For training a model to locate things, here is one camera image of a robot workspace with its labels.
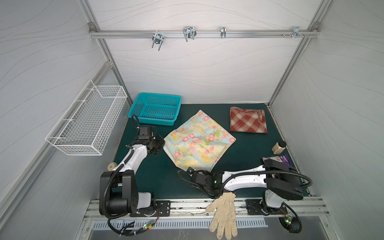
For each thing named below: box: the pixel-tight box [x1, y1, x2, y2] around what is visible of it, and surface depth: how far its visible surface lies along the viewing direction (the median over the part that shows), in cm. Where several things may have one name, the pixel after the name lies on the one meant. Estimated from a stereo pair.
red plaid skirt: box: [229, 106, 268, 134], surface depth 109 cm
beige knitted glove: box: [205, 192, 238, 240], surface depth 73 cm
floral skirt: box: [163, 109, 237, 173], surface depth 97 cm
